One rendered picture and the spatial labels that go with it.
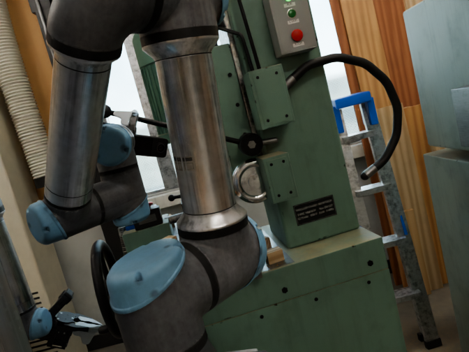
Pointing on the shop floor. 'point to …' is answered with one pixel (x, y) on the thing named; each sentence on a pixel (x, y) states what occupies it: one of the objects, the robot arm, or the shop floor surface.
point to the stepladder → (364, 99)
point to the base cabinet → (320, 321)
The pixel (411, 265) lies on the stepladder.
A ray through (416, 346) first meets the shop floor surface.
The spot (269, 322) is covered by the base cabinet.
